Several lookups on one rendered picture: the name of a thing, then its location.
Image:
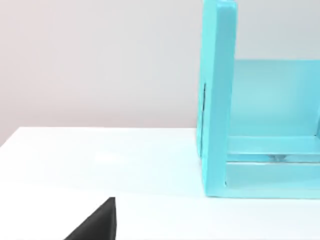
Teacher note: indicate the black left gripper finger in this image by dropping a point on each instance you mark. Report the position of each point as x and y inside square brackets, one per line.
[101, 222]

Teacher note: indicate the light blue rack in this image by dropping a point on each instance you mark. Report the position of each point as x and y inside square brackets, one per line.
[252, 120]

